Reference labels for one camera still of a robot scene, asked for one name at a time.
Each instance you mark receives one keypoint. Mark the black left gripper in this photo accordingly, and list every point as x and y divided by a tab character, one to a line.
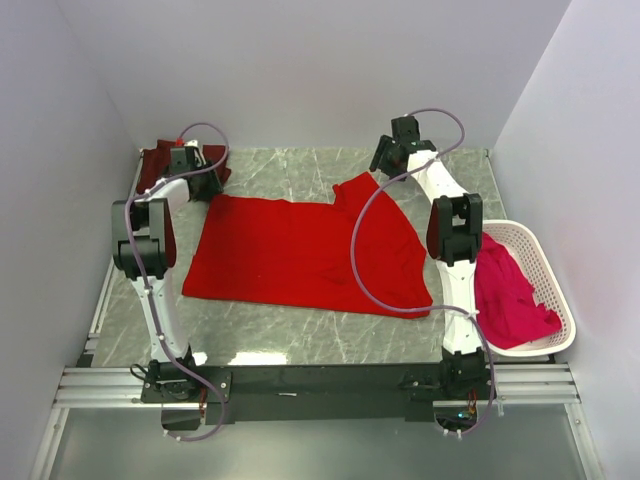
215	187

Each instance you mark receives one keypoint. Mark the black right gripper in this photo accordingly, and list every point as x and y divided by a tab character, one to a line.
384	146

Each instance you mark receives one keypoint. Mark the dark red t shirt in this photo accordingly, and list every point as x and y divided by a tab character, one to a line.
155	162

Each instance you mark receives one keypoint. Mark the bright red t shirt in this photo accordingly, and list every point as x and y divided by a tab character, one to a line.
357	254

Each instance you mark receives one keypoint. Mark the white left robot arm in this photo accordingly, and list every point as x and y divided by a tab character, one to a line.
144	248

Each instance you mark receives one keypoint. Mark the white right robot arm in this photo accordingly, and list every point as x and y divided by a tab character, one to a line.
453	240

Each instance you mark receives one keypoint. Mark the white perforated laundry basket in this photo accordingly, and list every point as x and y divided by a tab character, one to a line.
526	250

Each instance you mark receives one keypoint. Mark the pink garment in basket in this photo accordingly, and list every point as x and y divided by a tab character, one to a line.
507	312

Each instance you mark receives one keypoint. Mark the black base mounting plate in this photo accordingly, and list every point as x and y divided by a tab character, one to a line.
320	392

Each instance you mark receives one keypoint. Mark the aluminium frame rail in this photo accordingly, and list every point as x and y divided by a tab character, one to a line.
517	384

